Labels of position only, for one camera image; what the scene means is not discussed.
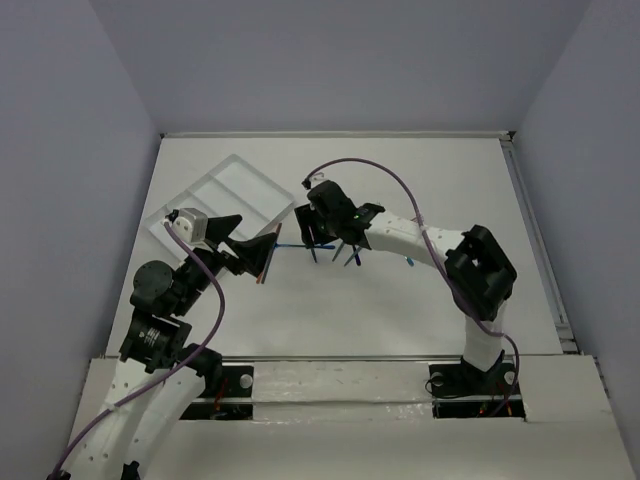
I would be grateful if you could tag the orange chopstick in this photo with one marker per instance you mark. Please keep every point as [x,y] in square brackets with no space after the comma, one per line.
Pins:
[277,232]

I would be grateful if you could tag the white divided utensil tray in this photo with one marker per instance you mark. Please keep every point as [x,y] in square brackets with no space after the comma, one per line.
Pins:
[232,187]

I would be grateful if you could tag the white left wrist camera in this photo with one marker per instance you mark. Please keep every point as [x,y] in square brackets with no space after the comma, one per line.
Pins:
[189,224]

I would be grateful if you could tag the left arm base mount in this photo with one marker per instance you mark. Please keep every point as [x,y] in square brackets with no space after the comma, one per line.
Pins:
[229,400]

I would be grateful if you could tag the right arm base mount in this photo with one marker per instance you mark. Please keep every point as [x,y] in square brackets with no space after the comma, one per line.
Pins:
[457,393]

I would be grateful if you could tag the blue knife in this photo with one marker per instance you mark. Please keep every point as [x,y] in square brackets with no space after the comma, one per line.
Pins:
[350,259]

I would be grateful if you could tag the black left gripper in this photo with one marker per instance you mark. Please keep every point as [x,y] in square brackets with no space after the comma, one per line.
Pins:
[220,251]

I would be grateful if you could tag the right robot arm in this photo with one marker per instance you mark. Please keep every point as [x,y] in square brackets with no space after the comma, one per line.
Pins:
[474,266]

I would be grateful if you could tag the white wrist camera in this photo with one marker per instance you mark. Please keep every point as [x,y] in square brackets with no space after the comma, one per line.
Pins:
[189,224]
[313,180]

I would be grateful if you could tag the blue metal fork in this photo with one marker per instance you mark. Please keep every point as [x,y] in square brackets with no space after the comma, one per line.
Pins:
[288,245]

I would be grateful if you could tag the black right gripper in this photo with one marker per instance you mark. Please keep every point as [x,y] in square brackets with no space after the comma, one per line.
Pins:
[307,215]

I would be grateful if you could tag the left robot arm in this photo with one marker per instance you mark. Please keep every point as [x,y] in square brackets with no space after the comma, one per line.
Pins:
[159,373]

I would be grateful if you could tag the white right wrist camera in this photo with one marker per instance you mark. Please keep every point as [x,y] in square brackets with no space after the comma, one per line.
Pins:
[313,180]

